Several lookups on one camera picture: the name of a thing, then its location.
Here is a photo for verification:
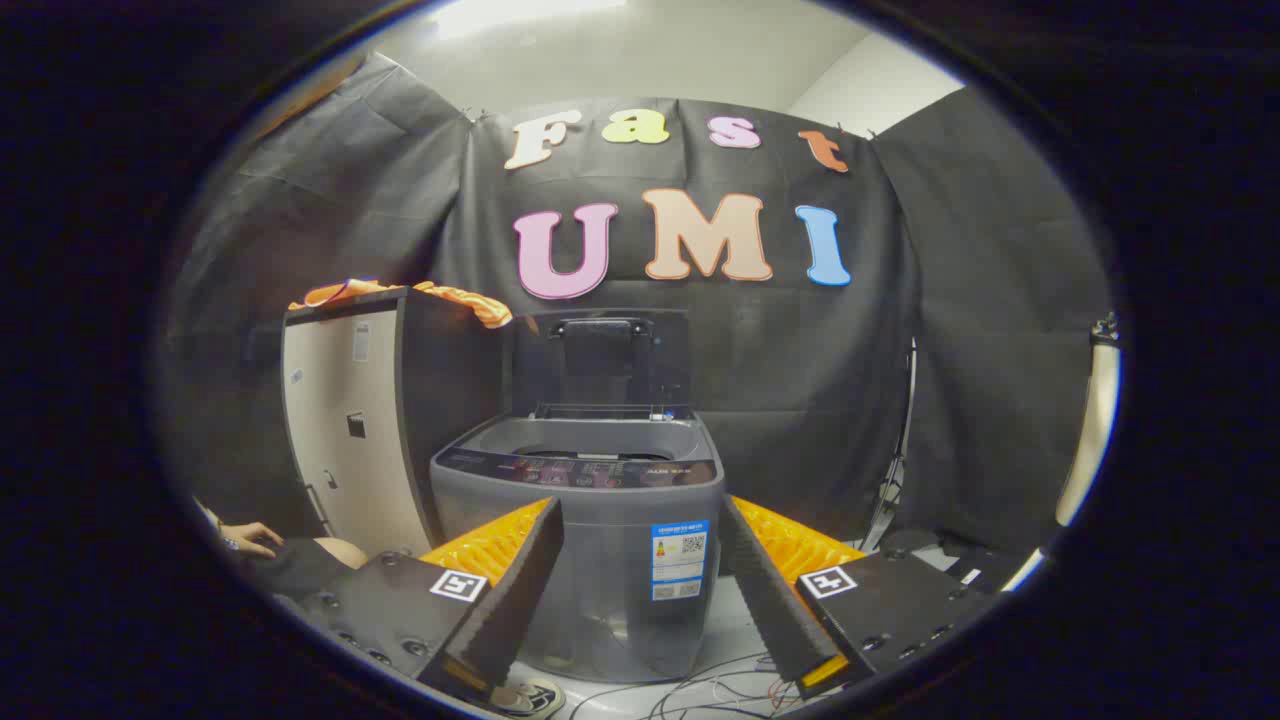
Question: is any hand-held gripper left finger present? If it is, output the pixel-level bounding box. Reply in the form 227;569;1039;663
275;495;566;701

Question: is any white shoe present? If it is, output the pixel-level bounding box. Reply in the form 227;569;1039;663
490;678;566;717

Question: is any white padded post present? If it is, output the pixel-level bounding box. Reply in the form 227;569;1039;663
1055;315;1121;526

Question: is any grey washing machine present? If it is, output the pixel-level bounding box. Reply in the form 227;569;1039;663
430;412;726;686

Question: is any orange polo shirt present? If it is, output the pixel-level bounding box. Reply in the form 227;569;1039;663
288;278;514;329

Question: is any black backdrop cloth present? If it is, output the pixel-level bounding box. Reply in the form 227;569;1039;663
160;50;1116;561

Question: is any beige and dark cabinet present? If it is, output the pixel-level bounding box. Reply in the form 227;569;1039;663
280;285;513;559

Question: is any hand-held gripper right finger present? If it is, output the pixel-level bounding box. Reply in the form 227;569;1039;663
718;493;1001;701

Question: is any black light stand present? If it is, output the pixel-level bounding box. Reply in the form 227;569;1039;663
860;340;919;551

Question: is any person's bare knee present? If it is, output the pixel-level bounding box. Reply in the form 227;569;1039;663
312;537;369;571

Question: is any tangle of floor cables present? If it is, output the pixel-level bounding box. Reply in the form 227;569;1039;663
570;650;801;720

